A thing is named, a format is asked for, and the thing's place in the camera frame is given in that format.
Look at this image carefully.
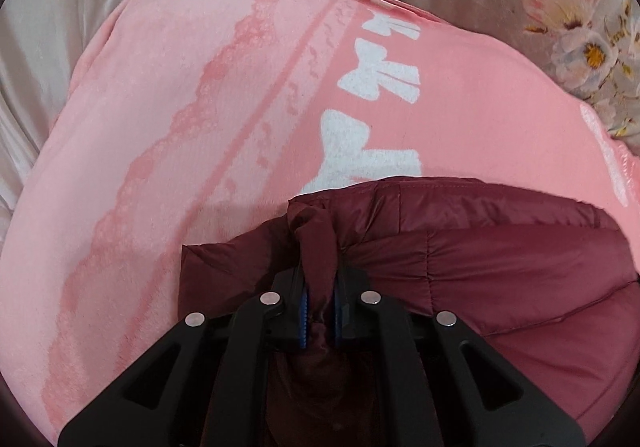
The maroon quilted puffer jacket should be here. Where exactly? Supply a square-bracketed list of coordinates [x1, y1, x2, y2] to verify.
[178, 178, 639, 446]

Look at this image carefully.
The white satin curtain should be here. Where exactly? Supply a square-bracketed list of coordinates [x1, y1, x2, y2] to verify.
[1, 0, 122, 229]

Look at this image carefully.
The pink fleece blanket with bows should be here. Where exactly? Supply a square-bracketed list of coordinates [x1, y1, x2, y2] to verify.
[1, 0, 639, 441]

